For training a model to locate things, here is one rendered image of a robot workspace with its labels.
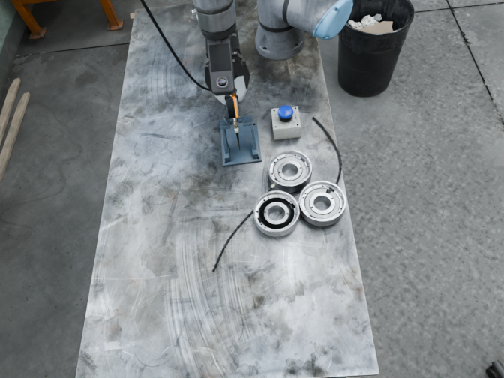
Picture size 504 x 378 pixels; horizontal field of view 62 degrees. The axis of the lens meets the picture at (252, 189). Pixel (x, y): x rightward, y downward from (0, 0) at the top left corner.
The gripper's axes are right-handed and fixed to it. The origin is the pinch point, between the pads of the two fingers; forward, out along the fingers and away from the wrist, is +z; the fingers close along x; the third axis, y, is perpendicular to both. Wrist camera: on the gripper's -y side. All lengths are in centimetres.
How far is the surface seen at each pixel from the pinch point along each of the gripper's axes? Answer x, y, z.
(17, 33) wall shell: 140, 171, 91
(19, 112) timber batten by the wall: 127, 103, 93
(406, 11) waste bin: -80, 95, 57
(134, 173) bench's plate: 28.2, -5.2, 15.9
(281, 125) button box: -11.1, 0.3, 11.4
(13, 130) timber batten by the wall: 127, 90, 93
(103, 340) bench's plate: 33, -46, 16
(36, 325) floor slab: 96, -17, 96
